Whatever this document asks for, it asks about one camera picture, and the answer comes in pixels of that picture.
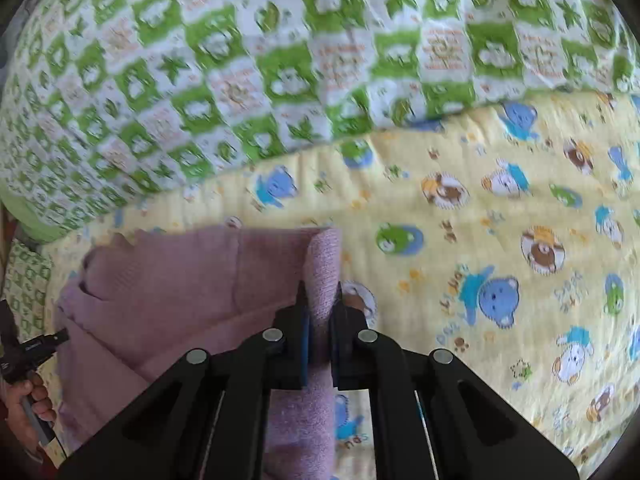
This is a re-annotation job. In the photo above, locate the green patterned pillow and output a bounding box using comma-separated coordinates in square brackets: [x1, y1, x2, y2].
[2, 240, 52, 341]

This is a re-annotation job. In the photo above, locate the person's left hand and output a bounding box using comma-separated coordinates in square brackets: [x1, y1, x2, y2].
[1, 373, 56, 453]

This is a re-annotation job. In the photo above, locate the purple knitted sweater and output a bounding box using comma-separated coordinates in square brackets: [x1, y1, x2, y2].
[55, 226, 341, 479]

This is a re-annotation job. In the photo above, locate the yellow bear print bedsheet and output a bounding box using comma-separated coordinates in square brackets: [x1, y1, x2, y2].
[47, 92, 639, 478]

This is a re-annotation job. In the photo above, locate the green white checkered quilt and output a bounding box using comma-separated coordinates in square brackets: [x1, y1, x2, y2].
[1, 0, 639, 240]

